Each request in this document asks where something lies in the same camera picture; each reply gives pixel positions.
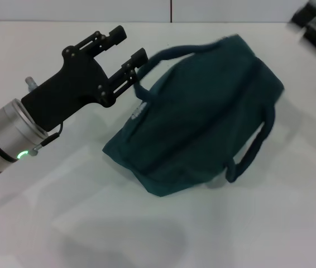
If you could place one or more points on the dark teal fabric bag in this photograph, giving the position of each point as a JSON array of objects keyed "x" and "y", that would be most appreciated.
[{"x": 202, "y": 117}]

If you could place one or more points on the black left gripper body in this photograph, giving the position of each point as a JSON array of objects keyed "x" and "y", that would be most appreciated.
[{"x": 66, "y": 92}]

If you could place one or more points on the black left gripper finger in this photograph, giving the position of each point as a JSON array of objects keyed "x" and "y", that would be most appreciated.
[
  {"x": 127, "y": 72},
  {"x": 102, "y": 40}
]

